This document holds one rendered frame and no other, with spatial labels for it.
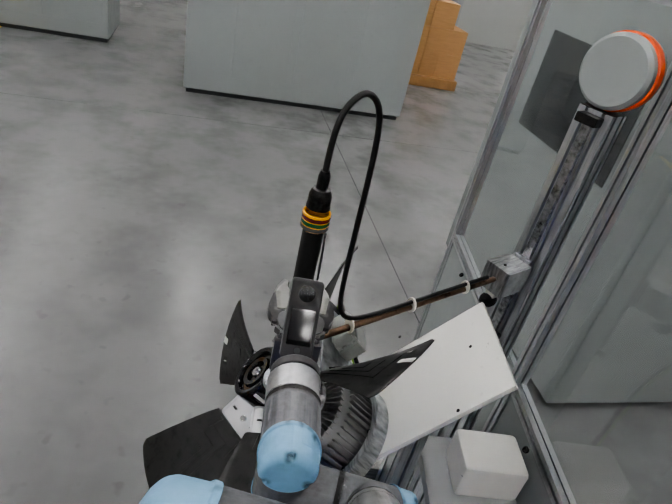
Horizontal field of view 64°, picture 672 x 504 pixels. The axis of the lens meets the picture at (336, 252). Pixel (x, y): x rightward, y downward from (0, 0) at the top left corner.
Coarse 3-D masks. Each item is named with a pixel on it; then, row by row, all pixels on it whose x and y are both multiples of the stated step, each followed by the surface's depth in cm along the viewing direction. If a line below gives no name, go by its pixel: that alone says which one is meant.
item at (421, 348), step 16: (400, 352) 102; (416, 352) 96; (336, 368) 102; (352, 368) 98; (368, 368) 95; (384, 368) 93; (400, 368) 91; (336, 384) 93; (352, 384) 91; (368, 384) 89; (384, 384) 87
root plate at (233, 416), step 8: (232, 400) 116; (240, 400) 115; (224, 408) 116; (232, 408) 115; (240, 408) 115; (248, 408) 115; (232, 416) 115; (240, 416) 115; (248, 416) 114; (232, 424) 115; (240, 424) 115; (248, 424) 114; (240, 432) 114
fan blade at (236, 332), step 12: (240, 300) 142; (240, 312) 137; (240, 324) 135; (228, 336) 142; (240, 336) 133; (228, 348) 140; (240, 348) 132; (252, 348) 124; (228, 360) 140; (240, 360) 132; (228, 372) 140; (228, 384) 140
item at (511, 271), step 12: (516, 252) 134; (492, 264) 128; (504, 264) 128; (516, 264) 130; (528, 264) 131; (480, 276) 132; (504, 276) 126; (516, 276) 127; (528, 276) 132; (492, 288) 130; (504, 288) 127; (516, 288) 131
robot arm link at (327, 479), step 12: (324, 468) 73; (252, 480) 74; (324, 480) 71; (336, 480) 71; (252, 492) 73; (264, 492) 69; (276, 492) 68; (300, 492) 70; (312, 492) 70; (324, 492) 70
